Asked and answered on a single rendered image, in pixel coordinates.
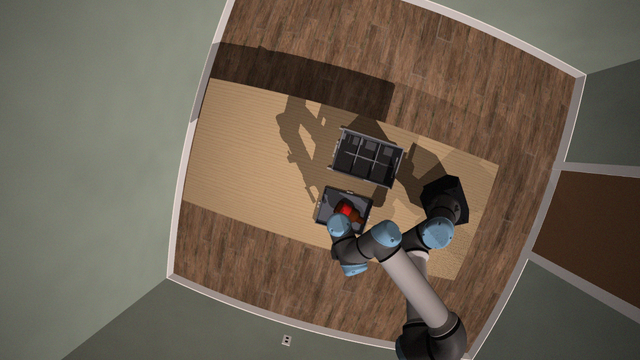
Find brown bottle with red label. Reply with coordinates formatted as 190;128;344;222
333;200;365;224

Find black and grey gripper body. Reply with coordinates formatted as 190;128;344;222
330;243;339;261

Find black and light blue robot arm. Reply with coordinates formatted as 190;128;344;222
326;194;467;360

